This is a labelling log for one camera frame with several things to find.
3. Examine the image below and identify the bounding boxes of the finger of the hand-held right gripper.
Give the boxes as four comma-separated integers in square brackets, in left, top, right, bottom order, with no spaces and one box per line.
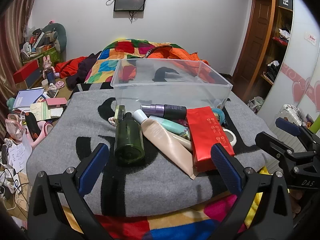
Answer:
[255,132,318,165]
[276,117,320,153]

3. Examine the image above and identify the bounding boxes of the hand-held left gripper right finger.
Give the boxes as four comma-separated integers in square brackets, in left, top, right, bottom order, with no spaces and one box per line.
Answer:
[211,144,293,240]

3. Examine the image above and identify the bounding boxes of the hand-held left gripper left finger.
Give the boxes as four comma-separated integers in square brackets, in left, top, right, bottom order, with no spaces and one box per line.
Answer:
[27,143,113,240]

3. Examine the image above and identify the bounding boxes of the white round jar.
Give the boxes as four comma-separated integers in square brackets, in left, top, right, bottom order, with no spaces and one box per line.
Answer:
[221,128,237,148]

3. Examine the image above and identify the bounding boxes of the red foil packet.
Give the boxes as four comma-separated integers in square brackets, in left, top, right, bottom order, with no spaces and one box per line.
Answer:
[186,107,235,172]

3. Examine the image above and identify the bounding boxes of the dark green bottle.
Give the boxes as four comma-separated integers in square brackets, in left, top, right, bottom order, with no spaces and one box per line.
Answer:
[114,112,145,165]

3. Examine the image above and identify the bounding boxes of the blue tape roll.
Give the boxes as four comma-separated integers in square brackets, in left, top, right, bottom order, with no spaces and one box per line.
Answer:
[212,108,225,124]

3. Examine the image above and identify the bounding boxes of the small olive bottle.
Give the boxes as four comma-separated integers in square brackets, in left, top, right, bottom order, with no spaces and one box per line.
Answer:
[114,105,126,119]

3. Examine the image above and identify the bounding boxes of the teal bottle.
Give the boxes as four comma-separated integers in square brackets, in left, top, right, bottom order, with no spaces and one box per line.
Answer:
[149,115,188,133]

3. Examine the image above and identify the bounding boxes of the purple bottle black cap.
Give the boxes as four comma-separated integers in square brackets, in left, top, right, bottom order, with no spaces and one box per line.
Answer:
[140,104,187,120]

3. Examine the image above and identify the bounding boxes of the clear plastic bin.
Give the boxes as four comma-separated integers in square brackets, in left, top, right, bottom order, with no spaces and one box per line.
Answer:
[110,58,233,113]

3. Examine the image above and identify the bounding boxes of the person's right hand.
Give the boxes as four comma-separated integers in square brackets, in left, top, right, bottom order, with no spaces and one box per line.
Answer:
[290,189,302,214]

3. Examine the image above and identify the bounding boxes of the white shoes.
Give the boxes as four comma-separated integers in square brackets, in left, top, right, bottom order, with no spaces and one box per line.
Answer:
[247,97,265,113]

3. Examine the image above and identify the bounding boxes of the white wardrobe door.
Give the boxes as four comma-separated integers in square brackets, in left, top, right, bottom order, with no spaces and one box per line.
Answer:
[257,0,320,130]

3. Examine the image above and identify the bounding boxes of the pink slipper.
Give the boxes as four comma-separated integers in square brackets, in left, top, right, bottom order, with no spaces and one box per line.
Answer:
[25,112,54,145]

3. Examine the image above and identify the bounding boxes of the colourful fleece blanket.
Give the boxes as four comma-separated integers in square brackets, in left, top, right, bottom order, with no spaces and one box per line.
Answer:
[62,192,265,240]

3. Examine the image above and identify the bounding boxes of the white paper sheet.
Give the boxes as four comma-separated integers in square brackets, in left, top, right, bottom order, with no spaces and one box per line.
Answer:
[5,135,33,173]

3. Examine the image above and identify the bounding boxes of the pink box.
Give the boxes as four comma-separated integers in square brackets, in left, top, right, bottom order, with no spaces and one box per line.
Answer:
[45,97,68,107]

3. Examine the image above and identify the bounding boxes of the beige printed box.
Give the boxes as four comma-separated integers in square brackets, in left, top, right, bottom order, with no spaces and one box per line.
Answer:
[30,102,49,122]

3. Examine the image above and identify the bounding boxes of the white power strip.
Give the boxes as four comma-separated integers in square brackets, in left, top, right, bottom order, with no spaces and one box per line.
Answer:
[0,170,20,195]

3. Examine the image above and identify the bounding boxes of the pink bag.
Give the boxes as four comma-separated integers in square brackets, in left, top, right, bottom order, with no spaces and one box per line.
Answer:
[5,114,25,140]

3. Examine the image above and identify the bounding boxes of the wooden door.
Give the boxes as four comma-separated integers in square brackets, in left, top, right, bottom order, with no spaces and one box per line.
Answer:
[232,0,275,100]

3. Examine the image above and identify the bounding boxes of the dark purple garment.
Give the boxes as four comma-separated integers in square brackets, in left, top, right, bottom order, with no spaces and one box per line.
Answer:
[65,51,103,89]

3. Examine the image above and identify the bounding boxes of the lilac notebook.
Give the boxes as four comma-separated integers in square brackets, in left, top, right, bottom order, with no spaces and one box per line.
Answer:
[12,87,44,110]

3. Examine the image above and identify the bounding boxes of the wooden shelf unit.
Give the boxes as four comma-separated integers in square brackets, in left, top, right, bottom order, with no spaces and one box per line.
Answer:
[260,0,294,88]

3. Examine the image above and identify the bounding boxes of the colourful patchwork quilt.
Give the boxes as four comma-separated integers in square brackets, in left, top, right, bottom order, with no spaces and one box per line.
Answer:
[84,39,200,84]

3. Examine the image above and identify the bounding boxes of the red jacket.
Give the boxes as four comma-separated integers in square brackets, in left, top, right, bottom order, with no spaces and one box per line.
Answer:
[54,56,88,78]

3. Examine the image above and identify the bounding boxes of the pink rabbit toy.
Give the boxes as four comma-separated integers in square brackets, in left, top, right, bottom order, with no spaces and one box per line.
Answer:
[42,56,52,72]

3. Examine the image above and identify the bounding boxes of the red box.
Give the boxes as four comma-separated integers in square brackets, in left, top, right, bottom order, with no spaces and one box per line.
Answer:
[12,60,40,84]

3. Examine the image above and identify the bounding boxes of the orange jacket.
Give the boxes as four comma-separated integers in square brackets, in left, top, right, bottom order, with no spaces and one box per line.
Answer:
[147,45,210,75]

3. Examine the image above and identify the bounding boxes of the green printed bag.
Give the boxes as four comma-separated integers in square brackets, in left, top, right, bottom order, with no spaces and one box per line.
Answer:
[22,45,62,67]

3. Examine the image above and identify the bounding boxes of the grey green pillow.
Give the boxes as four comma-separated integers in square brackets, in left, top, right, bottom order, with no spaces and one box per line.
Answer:
[41,23,67,60]

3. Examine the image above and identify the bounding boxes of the striped curtain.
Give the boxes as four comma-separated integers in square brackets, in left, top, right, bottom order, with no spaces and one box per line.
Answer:
[0,0,45,140]

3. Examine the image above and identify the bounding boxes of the pile of assorted clutter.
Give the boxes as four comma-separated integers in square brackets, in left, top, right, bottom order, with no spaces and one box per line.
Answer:
[20,25,58,55]

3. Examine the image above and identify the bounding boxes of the small black monitor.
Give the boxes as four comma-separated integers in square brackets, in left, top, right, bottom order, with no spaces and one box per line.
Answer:
[114,0,146,12]

